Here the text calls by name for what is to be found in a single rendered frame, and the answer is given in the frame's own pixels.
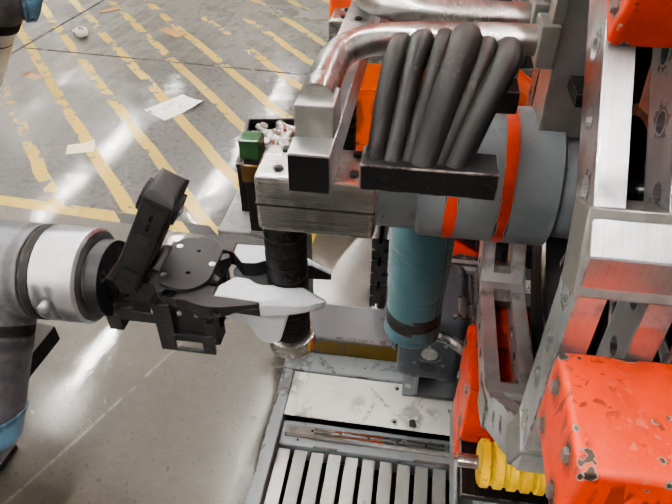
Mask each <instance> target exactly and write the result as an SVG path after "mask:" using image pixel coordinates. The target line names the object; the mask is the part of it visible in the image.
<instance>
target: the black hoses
mask: <svg viewBox="0 0 672 504"><path fill-rule="evenodd" d="M523 56H524V51H523V44H522V42H520V41H519V40H518V39H517V38H516V37H513V36H505V37H503V38H501V39H500V40H498V41H497V40H496V39H495V37H492V36H489V35H487V36H484V37H483V36H482V33H481V30H480V27H478V26H477V25H475V24H474V23H473V22H461V23H460V24H459V25H457V26H456V27H455V28H454V29H453V30H451V29H449V28H448V27H447V28H441V29H440V30H439V31H438V32H437V34H436V37H435V38H434V35H433V33H432V32H431V31H430V30H428V29H427V28H419V29H418V30H416V31H415V32H414V33H413V34H412V35H411V36H410V35H408V34H407V33H405V32H403V33H397V34H396V35H395V36H394V37H393V38H392V39H391V40H390V42H389V44H388V46H387V49H386V52H385V55H384V58H383V62H382V66H381V70H380V74H379V79H378V84H377V89H376V94H375V100H374V106H373V113H372V119H371V126H370V133H369V141H368V145H365V146H364V148H363V152H362V156H361V160H360V165H359V188H360V189H361V190H373V191H385V192H397V193H409V194H421V195H433V196H445V197H457V198H469V199H481V200H495V198H496V195H497V190H498V185H499V180H500V171H499V162H498V156H497V155H495V154H482V153H477V151H478V149H479V147H480V145H481V143H482V141H483V139H484V137H485V135H486V133H487V131H488V128H489V126H490V124H491V122H492V120H493V118H494V116H495V114H496V113H501V114H516V112H517V108H518V103H519V98H520V89H519V84H518V79H513V78H514V77H515V75H516V73H517V71H518V69H519V67H520V64H521V62H522V59H523ZM425 68H426V70H425V73H424V76H423V72H424V69H425ZM422 76H423V80H422ZM421 80H422V83H421ZM420 84H421V86H420ZM583 86H584V76H576V75H571V76H570V78H569V82H568V86H567V88H568V91H569V94H570V97H571V100H572V103H573V106H574V107H578V108H582V100H583ZM419 89H420V90H419Z"/></svg>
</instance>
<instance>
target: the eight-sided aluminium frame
mask: <svg viewBox="0 0 672 504"><path fill-rule="evenodd" d="M635 52H636V47H633V46H615V45H611V44H609V43H608V41H607V0H590V1H589V15H588V29H587V43H586V58H585V72H584V86H583V100H582V114H581V129H580V143H579V157H578V171H577V185H576V198H575V203H574V209H573V215H572V220H571V226H570V232H569V237H568V243H567V249H566V254H565V260H564V266H563V271H562V275H561V278H560V281H559V284H558V287H557V290H556V294H555V297H554V300H553V303H552V306H551V310H550V313H549V316H548V319H547V322H546V325H545V329H544V332H543V335H542V338H541V341H540V344H539V348H538V351H537V354H536V357H535V360H534V361H533V353H532V346H531V338H530V331H529V323H528V315H527V308H526V269H525V261H526V248H527V245H524V244H513V243H509V249H508V262H507V266H501V265H494V263H495V250H496V242H488V241H481V240H480V245H479V257H478V266H477V269H476V272H475V283H474V308H476V307H477V346H478V372H479V392H478V399H477V406H478V412H479V419H480V425H481V428H482V429H486V430H487V431H488V433H489V434H490V435H491V437H492V438H493V439H494V441H495V442H496V443H497V445H498V446H499V447H500V449H501V450H502V451H503V453H504V454H505V455H506V462H507V464H508V465H513V466H514V467H515V469H516V470H518V471H526V472H533V473H541V474H545V471H544V463H543V455H542V447H541V439H540V431H539V430H538V429H537V419H538V415H537V414H538V410H539V408H540V405H541V402H542V399H543V396H544V393H545V390H546V387H547V385H548V382H549V379H550V376H551V373H552V370H553V367H554V365H555V362H556V359H557V356H558V355H559V354H560V353H562V352H567V353H576V354H585V355H586V353H587V350H588V347H589V345H590V342H591V340H592V337H593V335H594V332H595V330H596V327H597V324H598V322H599V319H600V317H601V314H602V312H603V309H604V307H605V304H606V302H607V300H614V301H617V304H616V306H615V309H614V311H613V314H612V316H611V318H610V321H609V323H608V326H607V328H606V331H605V333H604V336H603V338H602V341H601V343H600V345H599V348H598V350H597V353H596V355H595V356H603V357H612V358H621V359H630V360H639V361H648V362H652V361H653V359H654V357H655V355H656V353H657V351H658V349H659V347H660V345H661V343H662V341H663V339H664V337H665V335H666V333H667V331H668V329H669V327H670V325H671V323H672V49H671V48H652V64H651V81H650V97H649V114H648V131H647V148H646V165H645V181H644V198H643V201H635V200H626V196H627V180H628V164H629V148H630V132H631V116H632V100H633V84H634V68H635ZM495 307H500V308H507V309H508V333H509V348H510V359H511V370H512V380H513V383H511V382H502V381H500V372H499V358H498V345H497V331H496V317H495Z"/></svg>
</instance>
